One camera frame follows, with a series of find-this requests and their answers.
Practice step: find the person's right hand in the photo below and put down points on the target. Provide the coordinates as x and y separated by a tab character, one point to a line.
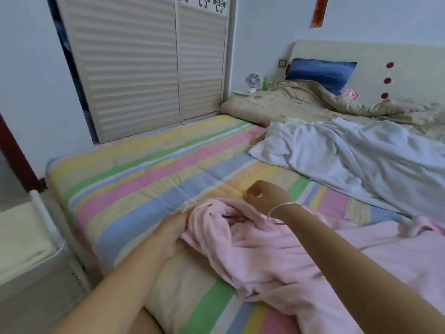
268	197

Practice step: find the person's left hand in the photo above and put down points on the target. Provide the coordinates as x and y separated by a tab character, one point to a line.
170	233

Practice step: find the pink towel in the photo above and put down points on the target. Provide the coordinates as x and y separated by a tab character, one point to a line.
278	267

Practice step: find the white plastic shelf cart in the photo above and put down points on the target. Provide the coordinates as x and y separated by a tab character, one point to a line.
42	288

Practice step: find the person's left forearm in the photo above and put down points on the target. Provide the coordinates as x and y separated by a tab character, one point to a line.
111	295

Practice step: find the person's right forearm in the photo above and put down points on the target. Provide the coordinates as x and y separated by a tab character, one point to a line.
347	274

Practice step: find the striped pastel bed sheet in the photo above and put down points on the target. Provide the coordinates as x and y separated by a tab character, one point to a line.
139	184

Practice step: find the beige quilt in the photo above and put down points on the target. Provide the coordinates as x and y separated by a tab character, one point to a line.
299	100

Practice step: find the green bottle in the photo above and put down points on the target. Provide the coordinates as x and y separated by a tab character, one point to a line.
265	83

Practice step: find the small white desk fan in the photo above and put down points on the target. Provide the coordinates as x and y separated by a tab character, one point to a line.
254	81

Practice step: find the pink patterned pillow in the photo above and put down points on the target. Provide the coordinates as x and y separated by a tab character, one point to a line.
350	94

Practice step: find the blue pillow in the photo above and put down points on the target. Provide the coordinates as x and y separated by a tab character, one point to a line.
320	73

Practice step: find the white headboard with red dots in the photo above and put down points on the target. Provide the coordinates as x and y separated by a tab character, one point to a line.
403	62

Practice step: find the wall switch plate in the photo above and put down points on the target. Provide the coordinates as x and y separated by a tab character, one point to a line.
282	63

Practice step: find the red wall hanging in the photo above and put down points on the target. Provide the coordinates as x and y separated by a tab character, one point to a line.
320	10

